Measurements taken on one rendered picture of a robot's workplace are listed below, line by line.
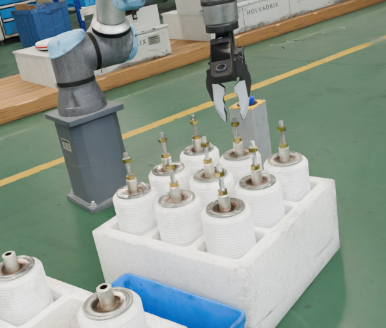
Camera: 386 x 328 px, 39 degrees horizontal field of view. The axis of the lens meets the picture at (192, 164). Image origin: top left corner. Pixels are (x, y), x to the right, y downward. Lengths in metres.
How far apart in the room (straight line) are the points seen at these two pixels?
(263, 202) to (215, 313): 0.23
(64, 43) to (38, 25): 4.00
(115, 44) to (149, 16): 1.88
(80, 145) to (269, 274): 0.82
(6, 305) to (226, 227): 0.40
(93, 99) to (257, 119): 0.53
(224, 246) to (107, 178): 0.78
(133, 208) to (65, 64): 0.64
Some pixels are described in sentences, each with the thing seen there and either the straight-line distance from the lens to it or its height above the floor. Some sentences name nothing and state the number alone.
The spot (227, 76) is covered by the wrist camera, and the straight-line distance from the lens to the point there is 1.12.
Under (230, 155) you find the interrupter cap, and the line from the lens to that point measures 1.27.
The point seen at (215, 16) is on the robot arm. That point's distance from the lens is 1.18.
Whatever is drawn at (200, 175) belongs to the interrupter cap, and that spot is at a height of 0.25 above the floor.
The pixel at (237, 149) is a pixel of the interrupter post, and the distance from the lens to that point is 1.26.
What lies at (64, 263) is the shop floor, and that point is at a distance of 1.51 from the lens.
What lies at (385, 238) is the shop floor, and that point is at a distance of 1.39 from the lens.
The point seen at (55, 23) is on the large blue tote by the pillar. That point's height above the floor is 0.20.
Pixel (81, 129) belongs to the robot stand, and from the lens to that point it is 1.66.
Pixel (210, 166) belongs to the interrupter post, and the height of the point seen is 0.27.
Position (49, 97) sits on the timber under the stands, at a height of 0.06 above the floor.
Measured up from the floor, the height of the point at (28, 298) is 0.21.
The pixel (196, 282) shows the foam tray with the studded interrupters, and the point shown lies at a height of 0.12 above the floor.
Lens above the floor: 0.72
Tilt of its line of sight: 22 degrees down
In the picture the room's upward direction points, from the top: 10 degrees counter-clockwise
